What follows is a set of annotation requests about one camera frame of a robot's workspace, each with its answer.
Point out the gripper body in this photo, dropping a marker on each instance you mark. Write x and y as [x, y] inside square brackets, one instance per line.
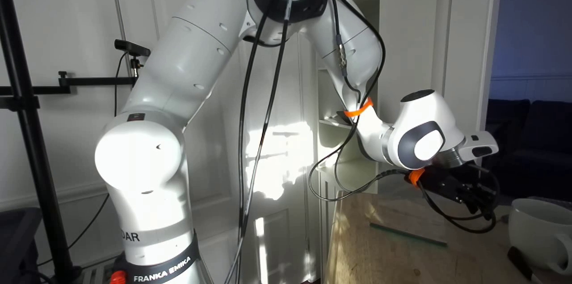
[442, 182]

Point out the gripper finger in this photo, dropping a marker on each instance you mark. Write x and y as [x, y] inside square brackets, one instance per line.
[486, 199]
[469, 199]

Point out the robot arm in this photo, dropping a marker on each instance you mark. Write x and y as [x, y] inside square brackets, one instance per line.
[178, 69]

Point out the white mug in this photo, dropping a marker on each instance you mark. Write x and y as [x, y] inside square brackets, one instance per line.
[536, 235]

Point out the green stick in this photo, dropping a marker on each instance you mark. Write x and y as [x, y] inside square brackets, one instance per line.
[409, 235]

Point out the black marker pen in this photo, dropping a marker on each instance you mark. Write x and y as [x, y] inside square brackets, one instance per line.
[522, 262]

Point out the dark blue sofa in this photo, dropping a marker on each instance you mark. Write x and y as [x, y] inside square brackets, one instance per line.
[532, 141]

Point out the white shelf unit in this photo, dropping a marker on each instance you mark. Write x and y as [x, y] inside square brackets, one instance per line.
[402, 42]

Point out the camera on mount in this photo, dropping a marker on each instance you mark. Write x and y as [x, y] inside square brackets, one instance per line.
[27, 109]

